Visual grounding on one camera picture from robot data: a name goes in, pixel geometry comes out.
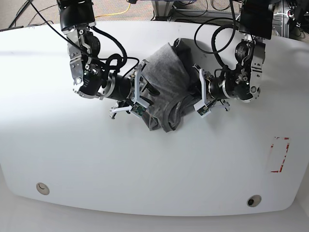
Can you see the grey t-shirt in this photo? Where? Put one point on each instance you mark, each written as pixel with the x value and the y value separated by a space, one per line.
pixel 170 70

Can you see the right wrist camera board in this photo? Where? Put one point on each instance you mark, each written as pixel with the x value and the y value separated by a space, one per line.
pixel 138 110

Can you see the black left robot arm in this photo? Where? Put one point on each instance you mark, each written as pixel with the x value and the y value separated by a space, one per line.
pixel 243 82

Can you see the table grommet hole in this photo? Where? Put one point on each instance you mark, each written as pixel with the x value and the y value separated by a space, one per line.
pixel 42 189
pixel 254 201

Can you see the aluminium frame post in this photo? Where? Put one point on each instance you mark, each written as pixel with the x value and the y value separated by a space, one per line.
pixel 162 9

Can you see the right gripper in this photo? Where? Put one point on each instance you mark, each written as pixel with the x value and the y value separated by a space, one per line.
pixel 130 90

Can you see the right table grommet hole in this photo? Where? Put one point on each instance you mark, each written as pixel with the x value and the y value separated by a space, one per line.
pixel 254 201

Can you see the left table grommet hole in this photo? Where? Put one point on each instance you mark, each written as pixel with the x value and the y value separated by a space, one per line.
pixel 42 189

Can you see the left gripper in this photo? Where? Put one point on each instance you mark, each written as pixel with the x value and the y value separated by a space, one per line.
pixel 211 91

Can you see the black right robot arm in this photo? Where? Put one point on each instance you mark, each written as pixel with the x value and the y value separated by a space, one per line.
pixel 99 78

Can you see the red tape marking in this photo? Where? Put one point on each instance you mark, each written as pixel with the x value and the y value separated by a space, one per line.
pixel 278 153

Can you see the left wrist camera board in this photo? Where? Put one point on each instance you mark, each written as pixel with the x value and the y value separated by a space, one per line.
pixel 204 111

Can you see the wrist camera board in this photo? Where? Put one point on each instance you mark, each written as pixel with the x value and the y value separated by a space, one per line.
pixel 204 111
pixel 138 110

